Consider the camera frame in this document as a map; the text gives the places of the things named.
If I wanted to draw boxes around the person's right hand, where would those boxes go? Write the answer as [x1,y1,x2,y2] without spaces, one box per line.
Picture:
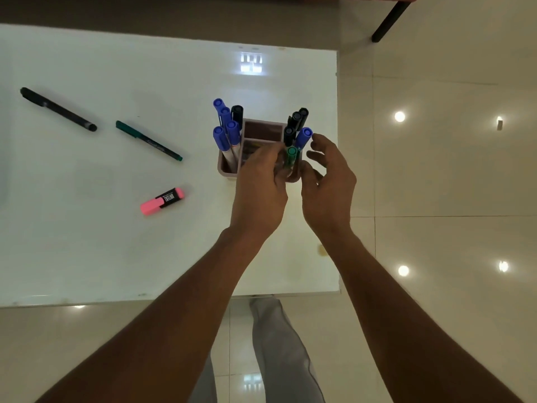
[300,133,357,242]

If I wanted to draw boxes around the person's left hand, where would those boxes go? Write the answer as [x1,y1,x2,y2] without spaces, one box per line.
[229,142,291,245]

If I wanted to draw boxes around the person's left forearm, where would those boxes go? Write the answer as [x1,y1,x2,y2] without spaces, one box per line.
[36,226,273,403]

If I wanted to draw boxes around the person's right forearm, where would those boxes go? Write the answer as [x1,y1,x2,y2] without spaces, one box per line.
[312,228,524,403]

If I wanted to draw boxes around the mauve pen holder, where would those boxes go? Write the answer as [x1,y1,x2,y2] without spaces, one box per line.
[217,118,303,184]

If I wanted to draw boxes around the pink highlighter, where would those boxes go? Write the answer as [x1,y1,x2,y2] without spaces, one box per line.
[140,187,185,216]

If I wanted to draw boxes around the slim green pen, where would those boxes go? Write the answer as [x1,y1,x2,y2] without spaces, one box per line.
[116,121,183,162]

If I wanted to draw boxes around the black furniture leg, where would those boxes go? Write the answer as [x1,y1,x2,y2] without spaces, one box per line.
[371,1,413,43]

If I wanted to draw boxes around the person's right leg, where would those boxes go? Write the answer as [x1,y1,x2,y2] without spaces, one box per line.
[249,297,326,403]

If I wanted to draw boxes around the person's leg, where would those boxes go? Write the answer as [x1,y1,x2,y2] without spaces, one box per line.
[249,297,326,403]
[187,352,218,403]

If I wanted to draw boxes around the long black pen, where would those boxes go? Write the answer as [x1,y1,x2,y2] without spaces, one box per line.
[20,87,98,132]

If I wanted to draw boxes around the person's left leg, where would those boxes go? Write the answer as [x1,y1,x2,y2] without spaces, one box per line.
[187,352,218,403]

